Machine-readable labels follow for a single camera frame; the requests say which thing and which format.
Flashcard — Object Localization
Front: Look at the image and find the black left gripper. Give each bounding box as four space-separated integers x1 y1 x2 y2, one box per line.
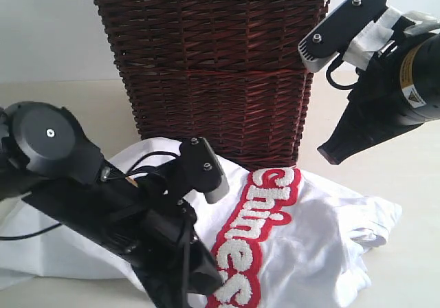
24 177 223 308

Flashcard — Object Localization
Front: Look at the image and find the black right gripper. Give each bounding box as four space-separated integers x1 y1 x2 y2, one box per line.
317 47 426 165

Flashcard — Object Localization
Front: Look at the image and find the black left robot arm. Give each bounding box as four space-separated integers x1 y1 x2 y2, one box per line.
1 102 228 307

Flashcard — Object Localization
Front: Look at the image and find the dark brown wicker basket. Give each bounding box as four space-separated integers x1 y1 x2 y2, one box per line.
94 0 328 170

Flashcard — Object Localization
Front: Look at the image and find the black right camera cable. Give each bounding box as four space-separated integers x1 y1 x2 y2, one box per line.
325 58 362 91

